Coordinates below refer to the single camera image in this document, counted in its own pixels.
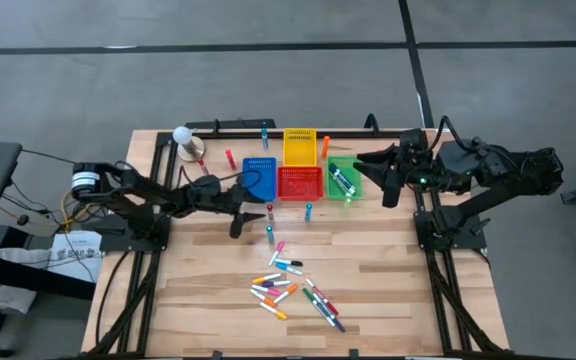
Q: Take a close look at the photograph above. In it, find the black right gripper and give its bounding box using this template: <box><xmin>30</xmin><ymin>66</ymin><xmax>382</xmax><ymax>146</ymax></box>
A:
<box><xmin>352</xmin><ymin>143</ymin><xmax>440</xmax><ymax>210</ymax></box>

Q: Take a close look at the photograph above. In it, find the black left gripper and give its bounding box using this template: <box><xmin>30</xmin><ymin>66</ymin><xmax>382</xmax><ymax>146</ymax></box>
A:
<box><xmin>189</xmin><ymin>174</ymin><xmax>268</xmax><ymax>240</ymax></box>

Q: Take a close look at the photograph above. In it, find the thick dark green Expo marker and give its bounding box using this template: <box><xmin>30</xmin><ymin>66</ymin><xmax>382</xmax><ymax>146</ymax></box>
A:
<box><xmin>328</xmin><ymin>162</ymin><xmax>358</xmax><ymax>198</ymax></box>

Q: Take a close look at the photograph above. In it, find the blue plastic basket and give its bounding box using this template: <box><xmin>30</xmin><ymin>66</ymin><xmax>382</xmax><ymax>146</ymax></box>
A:
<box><xmin>241</xmin><ymin>156</ymin><xmax>278</xmax><ymax>203</ymax></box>

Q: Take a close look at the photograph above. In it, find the green plastic basket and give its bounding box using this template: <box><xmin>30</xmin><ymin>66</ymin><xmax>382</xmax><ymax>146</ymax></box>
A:
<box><xmin>325</xmin><ymin>154</ymin><xmax>364</xmax><ymax>201</ymax></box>

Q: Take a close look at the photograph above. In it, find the thick light green Expo marker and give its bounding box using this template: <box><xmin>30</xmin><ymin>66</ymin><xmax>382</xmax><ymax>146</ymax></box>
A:
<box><xmin>331</xmin><ymin>174</ymin><xmax>352</xmax><ymax>200</ymax></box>

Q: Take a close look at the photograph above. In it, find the red plastic basket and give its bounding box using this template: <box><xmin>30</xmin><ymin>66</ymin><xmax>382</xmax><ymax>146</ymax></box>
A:
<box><xmin>276</xmin><ymin>165</ymin><xmax>325</xmax><ymax>202</ymax></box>

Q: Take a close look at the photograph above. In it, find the white marker yellow cap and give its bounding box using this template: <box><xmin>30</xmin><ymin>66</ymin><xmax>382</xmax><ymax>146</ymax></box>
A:
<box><xmin>251</xmin><ymin>272</ymin><xmax>283</xmax><ymax>286</ymax></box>
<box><xmin>259</xmin><ymin>301</ymin><xmax>289</xmax><ymax>322</ymax></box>

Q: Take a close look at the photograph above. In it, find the white marker teal cap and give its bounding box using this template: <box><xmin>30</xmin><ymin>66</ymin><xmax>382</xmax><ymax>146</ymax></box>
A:
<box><xmin>274</xmin><ymin>262</ymin><xmax>305</xmax><ymax>277</ymax></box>

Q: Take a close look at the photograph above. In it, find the yellow plastic basket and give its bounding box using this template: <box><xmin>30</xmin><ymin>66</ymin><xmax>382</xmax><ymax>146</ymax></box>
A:
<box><xmin>281</xmin><ymin>127</ymin><xmax>318</xmax><ymax>167</ymax></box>

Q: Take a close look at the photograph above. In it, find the black power strip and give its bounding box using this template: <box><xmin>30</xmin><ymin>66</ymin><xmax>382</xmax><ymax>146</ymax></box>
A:
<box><xmin>184</xmin><ymin>118</ymin><xmax>278</xmax><ymax>131</ymax></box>

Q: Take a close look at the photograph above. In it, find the light bulb lamp brass base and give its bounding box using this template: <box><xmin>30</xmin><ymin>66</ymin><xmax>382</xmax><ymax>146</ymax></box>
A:
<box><xmin>171</xmin><ymin>125</ymin><xmax>207</xmax><ymax>163</ymax></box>

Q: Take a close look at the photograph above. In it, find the thin red Expo marker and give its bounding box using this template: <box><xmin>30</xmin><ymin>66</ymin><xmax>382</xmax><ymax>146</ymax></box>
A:
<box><xmin>304</xmin><ymin>277</ymin><xmax>341</xmax><ymax>317</ymax></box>

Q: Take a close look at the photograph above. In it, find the thin green Expo marker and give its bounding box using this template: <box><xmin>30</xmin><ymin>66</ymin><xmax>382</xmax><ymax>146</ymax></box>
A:
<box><xmin>301</xmin><ymin>287</ymin><xmax>338</xmax><ymax>329</ymax></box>

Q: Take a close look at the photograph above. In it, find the thin blue Expo marker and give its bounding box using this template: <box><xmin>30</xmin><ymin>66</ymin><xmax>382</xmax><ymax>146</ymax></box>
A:
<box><xmin>312</xmin><ymin>294</ymin><xmax>347</xmax><ymax>334</ymax></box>

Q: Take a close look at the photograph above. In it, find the white paper sheet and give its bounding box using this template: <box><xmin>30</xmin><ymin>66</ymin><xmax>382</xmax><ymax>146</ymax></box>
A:
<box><xmin>47</xmin><ymin>229</ymin><xmax>104</xmax><ymax>284</ymax></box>

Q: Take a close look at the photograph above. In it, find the white plastic bag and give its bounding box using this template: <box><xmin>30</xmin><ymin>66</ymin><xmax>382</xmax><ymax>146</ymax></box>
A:
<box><xmin>0</xmin><ymin>247</ymin><xmax>52</xmax><ymax>316</ymax></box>

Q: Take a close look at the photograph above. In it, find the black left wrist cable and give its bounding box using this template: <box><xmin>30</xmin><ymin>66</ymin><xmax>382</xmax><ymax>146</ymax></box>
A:
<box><xmin>177</xmin><ymin>163</ymin><xmax>264</xmax><ymax>201</ymax></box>

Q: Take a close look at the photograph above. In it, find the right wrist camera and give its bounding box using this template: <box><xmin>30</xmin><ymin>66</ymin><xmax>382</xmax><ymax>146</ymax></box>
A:
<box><xmin>400</xmin><ymin>127</ymin><xmax>429</xmax><ymax>150</ymax></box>

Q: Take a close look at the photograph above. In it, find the black aluminium table frame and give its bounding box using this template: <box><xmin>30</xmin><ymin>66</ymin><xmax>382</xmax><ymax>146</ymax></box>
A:
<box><xmin>81</xmin><ymin>127</ymin><xmax>510</xmax><ymax>360</ymax></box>

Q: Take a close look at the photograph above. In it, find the yellow cable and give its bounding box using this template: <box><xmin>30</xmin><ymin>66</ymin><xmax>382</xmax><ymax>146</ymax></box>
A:
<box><xmin>59</xmin><ymin>192</ymin><xmax>92</xmax><ymax>234</ymax></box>

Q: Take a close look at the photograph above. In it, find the black power cable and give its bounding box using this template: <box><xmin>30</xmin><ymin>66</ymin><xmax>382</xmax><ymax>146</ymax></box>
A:
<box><xmin>20</xmin><ymin>148</ymin><xmax>77</xmax><ymax>166</ymax></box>

